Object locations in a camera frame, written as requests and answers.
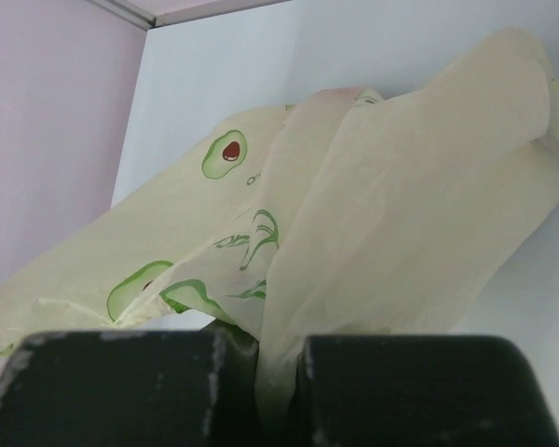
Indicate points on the aluminium frame rail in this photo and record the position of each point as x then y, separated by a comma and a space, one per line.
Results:
152, 14

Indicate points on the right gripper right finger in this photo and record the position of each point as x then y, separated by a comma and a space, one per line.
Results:
429, 390

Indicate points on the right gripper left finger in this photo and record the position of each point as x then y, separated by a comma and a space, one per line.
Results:
130, 389

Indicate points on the yellow-green plastic bag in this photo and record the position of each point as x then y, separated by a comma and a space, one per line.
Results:
345, 213

